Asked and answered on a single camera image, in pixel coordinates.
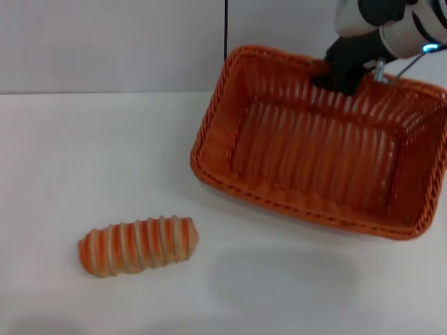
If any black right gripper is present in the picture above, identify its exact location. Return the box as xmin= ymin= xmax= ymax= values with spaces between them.
xmin=309 ymin=29 xmax=389 ymax=98

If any orange woven plastic basket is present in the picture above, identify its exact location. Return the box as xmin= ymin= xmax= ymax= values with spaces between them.
xmin=189 ymin=44 xmax=447 ymax=241

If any orange cream striped bread roll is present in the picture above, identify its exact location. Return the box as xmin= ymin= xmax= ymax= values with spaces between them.
xmin=77 ymin=215 xmax=200 ymax=279

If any thin dark gripper cable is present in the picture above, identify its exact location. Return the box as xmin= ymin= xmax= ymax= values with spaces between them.
xmin=383 ymin=52 xmax=427 ymax=85

